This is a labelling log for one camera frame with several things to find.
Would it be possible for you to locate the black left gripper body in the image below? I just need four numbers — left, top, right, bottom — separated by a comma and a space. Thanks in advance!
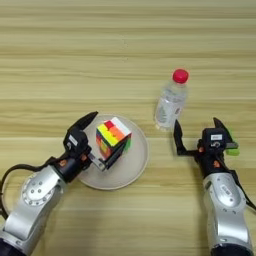
49, 145, 108, 184

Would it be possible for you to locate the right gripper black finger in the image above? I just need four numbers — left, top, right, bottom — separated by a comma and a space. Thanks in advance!
212, 117, 238, 148
172, 119, 188, 153

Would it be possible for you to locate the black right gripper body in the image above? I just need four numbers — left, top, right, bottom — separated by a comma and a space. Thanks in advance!
176, 139, 240, 178

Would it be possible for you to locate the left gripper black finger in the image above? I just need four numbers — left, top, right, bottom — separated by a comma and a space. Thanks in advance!
99, 137, 128, 172
74, 111, 100, 132

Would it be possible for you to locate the multicoloured puzzle cube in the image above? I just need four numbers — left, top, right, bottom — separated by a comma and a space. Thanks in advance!
95, 116, 133, 162

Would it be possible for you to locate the clear bottle with red cap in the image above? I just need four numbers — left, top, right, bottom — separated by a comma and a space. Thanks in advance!
153, 68, 190, 132

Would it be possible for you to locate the right gripper labelled black box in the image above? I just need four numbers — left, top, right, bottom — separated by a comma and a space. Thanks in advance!
201, 127, 228, 150

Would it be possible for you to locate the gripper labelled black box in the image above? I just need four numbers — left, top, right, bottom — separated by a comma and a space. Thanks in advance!
201, 127, 228, 150
62, 126, 90, 155

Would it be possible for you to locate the round beige plate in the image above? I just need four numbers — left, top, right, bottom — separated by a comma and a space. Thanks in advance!
76, 114, 150, 191

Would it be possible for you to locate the left gripper labelled black box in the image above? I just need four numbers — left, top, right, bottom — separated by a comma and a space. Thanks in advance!
62, 126, 90, 155

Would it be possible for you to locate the small green block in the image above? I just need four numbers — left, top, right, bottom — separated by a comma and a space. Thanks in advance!
225, 147, 241, 157

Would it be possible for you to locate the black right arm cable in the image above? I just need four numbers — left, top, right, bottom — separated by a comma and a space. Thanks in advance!
229, 169, 256, 213

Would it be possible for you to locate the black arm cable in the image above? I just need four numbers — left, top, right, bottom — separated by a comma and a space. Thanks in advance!
229, 169, 256, 213
0, 155, 58, 221

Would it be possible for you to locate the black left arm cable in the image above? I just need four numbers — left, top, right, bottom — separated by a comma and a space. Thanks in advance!
0, 155, 58, 221

